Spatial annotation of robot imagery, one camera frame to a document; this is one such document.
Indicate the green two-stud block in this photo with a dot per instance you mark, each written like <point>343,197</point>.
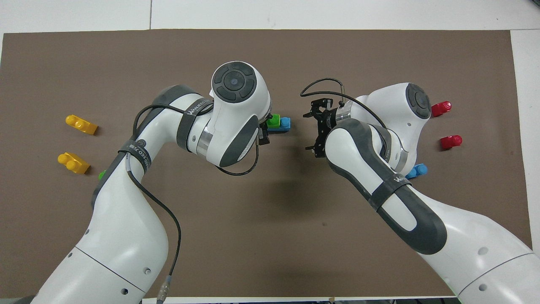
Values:
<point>101,175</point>
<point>275,120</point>

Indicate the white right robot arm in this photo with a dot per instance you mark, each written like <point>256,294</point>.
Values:
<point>422,219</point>

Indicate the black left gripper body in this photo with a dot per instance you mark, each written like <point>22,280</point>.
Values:
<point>264,136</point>

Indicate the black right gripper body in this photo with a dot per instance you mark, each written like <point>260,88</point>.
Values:
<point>327,124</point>

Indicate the blue three-stud block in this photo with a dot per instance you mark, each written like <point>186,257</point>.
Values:
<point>285,124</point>
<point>417,171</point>

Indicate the red one-stud block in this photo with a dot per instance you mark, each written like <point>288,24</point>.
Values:
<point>451,142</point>
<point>441,109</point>

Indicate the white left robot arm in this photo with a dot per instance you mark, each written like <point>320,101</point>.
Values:
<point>126,228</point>

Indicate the yellow two-stud block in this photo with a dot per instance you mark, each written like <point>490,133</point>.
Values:
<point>82,124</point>
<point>74,163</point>

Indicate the brown table mat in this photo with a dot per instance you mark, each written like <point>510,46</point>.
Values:
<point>270,236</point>

